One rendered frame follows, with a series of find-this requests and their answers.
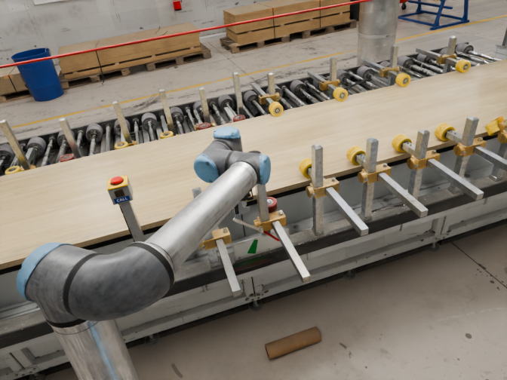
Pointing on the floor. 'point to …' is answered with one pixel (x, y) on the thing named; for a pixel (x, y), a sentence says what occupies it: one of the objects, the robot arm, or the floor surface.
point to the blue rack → (436, 14)
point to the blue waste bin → (39, 75)
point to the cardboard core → (293, 342)
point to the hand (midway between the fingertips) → (235, 216)
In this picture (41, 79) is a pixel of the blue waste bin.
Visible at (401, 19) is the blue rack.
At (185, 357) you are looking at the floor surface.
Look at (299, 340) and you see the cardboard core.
